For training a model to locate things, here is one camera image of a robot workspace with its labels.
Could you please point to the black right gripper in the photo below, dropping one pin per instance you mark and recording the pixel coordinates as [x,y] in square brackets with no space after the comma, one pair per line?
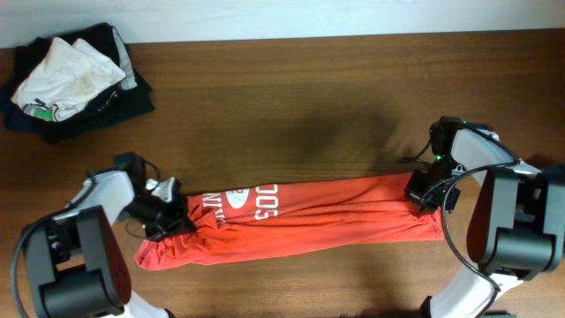
[429,194]

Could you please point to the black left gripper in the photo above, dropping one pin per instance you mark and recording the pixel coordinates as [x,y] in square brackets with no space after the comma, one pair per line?
[167,219]

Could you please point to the orange t-shirt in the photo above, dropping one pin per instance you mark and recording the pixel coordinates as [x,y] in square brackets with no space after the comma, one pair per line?
[277,220]

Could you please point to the dark blue-grey garment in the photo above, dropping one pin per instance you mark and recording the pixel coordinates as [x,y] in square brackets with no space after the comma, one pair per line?
[555,174]

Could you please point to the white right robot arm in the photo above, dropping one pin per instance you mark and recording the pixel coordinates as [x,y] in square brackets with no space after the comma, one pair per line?
[516,231]

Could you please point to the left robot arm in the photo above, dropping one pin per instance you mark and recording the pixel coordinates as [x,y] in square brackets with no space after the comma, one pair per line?
[74,265]

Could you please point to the black folded clothes pile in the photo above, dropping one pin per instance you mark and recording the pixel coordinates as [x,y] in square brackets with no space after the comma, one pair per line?
[118,103]

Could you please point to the white folded t-shirt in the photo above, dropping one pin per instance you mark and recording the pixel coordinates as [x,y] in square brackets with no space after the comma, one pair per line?
[66,80]

